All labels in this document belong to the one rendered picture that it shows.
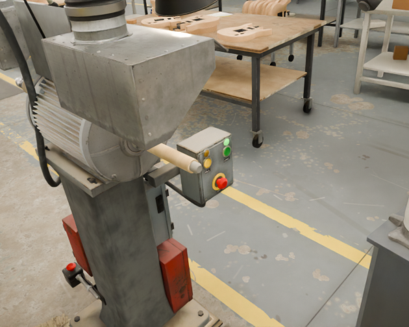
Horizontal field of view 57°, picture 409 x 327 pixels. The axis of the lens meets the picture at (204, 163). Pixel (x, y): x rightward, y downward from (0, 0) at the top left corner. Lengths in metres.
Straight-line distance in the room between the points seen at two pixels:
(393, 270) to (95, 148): 1.11
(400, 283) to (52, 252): 2.00
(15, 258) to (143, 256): 1.45
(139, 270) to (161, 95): 0.93
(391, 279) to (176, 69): 1.19
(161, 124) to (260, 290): 1.65
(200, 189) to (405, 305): 0.86
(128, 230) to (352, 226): 1.67
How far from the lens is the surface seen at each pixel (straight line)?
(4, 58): 1.18
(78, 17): 0.72
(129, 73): 0.57
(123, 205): 1.24
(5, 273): 2.67
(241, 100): 3.30
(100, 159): 0.94
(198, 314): 1.72
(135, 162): 0.99
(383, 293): 1.64
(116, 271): 1.37
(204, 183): 1.19
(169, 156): 0.85
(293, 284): 2.21
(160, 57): 0.59
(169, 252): 1.52
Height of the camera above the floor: 1.68
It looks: 32 degrees down
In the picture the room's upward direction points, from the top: 5 degrees counter-clockwise
